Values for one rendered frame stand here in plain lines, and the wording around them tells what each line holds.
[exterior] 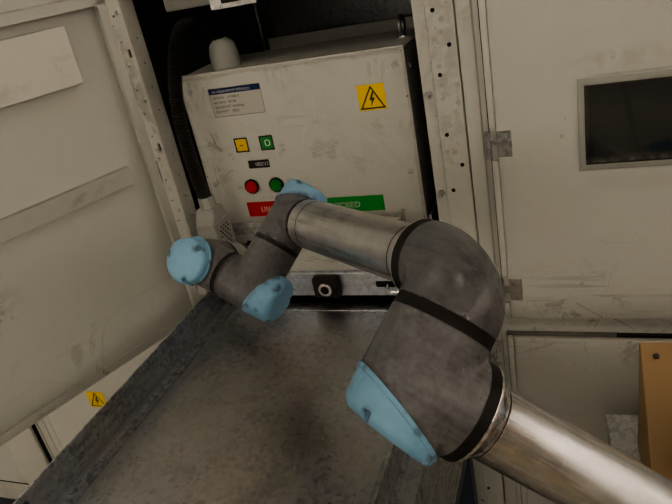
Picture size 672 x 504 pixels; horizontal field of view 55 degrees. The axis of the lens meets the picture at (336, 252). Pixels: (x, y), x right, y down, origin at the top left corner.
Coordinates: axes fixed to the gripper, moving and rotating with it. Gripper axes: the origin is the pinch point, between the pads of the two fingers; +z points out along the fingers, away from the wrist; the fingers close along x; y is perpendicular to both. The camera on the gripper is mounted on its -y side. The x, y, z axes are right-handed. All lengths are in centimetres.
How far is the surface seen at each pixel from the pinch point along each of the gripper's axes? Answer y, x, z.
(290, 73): 5.5, 37.8, -5.1
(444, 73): 37, 34, -7
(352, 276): 11.3, -2.2, 16.5
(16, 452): -114, -61, 42
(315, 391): 12.7, -23.7, -7.3
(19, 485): -121, -75, 50
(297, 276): -2.2, -2.3, 16.4
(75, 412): -81, -43, 33
